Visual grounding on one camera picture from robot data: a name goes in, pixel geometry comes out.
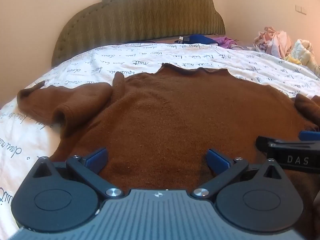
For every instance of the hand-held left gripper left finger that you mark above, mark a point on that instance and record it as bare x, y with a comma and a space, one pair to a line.
98, 158

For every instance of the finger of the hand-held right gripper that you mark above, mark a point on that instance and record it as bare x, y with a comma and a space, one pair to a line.
310, 136
262, 143

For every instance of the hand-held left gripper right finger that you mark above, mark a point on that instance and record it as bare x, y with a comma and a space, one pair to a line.
218, 160

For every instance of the brown knit sweater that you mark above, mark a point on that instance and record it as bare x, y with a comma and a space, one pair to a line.
162, 110

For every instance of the pink clothes pile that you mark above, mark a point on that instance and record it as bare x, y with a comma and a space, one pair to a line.
272, 41

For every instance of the yellow cloth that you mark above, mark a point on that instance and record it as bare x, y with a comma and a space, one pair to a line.
295, 61

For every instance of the cream quilted jacket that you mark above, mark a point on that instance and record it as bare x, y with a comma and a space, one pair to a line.
306, 52

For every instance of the white script-printed duvet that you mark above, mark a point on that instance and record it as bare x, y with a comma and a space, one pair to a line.
100, 60

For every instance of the purple cloth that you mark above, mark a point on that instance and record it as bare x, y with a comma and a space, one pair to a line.
226, 42

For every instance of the blue cloth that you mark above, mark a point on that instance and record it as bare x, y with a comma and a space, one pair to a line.
201, 39

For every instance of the small white charger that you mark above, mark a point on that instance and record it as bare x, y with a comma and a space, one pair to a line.
179, 40

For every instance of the olive padded headboard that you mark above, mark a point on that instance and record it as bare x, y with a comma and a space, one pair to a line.
150, 12

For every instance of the white wall switch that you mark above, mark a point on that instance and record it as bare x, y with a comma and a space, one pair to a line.
301, 9

